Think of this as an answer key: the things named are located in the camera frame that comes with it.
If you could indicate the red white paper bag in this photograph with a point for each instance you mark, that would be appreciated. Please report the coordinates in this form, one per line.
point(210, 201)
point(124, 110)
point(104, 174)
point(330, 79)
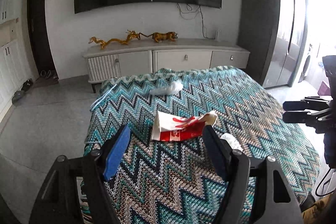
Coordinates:
point(168, 127)

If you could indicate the shoes by the door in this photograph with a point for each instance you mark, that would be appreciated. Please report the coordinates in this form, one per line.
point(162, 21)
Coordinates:
point(46, 78)

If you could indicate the washing machine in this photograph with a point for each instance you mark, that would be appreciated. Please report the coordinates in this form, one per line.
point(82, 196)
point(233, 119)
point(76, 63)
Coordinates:
point(309, 58)

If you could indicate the white router on cabinet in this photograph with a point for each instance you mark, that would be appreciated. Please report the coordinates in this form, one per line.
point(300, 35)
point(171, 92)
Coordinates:
point(218, 35)

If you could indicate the silver refrigerator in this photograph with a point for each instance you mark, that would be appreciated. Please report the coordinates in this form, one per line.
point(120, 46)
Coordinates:
point(287, 44)

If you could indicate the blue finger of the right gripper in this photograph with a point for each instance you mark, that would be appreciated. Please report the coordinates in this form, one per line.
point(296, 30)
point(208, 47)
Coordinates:
point(308, 103)
point(306, 117)

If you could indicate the clear plastic bag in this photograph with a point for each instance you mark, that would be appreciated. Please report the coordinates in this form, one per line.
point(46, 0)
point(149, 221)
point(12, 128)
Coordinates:
point(169, 90)

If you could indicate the zigzag knitted table cover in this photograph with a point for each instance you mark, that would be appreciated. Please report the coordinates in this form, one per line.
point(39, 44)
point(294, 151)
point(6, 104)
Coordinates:
point(175, 182)

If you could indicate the golden dragon figurine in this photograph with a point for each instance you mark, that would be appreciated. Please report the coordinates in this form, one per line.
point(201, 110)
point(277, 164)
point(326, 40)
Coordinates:
point(103, 44)

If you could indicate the green white wrapper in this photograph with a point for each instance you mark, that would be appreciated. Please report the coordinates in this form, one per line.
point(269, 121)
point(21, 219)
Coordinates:
point(232, 141)

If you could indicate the white tv cabinet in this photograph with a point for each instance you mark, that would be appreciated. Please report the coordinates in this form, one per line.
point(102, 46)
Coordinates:
point(145, 56)

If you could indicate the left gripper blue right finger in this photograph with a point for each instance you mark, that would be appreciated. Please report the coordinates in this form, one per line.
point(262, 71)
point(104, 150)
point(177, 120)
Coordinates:
point(219, 151)

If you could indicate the white wall cupboards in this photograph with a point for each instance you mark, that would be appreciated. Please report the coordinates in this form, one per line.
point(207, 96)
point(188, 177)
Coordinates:
point(12, 69)

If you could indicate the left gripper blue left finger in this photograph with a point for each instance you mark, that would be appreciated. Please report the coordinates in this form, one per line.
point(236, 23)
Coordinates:
point(109, 156)

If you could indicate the golden tiger figurine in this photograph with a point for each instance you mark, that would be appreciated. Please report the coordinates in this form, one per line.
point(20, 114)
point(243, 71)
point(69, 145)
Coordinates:
point(159, 37)

